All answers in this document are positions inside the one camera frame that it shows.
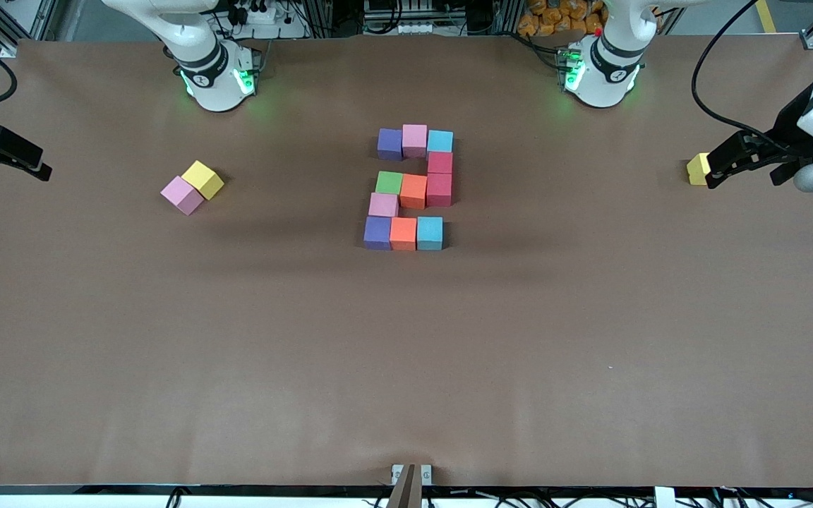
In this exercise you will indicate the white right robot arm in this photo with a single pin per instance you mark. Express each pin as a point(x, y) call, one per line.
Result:
point(219, 85)

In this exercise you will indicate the small white socket strip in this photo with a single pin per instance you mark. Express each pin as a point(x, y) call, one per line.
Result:
point(413, 28)

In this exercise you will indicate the green foam block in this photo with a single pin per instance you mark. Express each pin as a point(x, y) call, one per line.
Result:
point(389, 183)

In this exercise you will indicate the cyan foam block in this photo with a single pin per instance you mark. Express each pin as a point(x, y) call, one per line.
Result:
point(430, 233)
point(440, 141)

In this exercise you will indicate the white tag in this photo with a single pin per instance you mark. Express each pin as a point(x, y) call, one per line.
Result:
point(665, 498)

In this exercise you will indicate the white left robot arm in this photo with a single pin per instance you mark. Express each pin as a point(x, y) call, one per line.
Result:
point(604, 77)

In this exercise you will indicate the camera mount post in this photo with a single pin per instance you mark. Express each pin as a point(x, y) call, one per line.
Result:
point(406, 494)

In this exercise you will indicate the light pink foam block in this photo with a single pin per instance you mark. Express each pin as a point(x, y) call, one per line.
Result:
point(382, 204)
point(182, 195)
point(414, 140)

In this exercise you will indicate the orange foam block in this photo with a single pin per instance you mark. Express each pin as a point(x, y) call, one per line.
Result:
point(413, 191)
point(403, 233)

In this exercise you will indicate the black equipment rack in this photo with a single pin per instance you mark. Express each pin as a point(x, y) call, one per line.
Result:
point(463, 14)

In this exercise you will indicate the yellow foam block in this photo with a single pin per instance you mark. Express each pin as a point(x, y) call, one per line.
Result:
point(203, 180)
point(697, 169)

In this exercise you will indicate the pile of orange objects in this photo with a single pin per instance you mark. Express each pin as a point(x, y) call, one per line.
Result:
point(555, 17)

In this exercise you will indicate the purple foam block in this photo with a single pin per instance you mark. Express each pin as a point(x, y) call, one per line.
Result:
point(377, 233)
point(389, 143)

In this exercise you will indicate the magenta red foam block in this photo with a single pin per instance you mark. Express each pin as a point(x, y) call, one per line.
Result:
point(439, 162)
point(439, 190)

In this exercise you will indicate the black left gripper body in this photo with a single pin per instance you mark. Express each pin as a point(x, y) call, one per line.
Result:
point(786, 138)

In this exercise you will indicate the table cover mat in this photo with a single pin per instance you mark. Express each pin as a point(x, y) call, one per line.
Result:
point(406, 367)

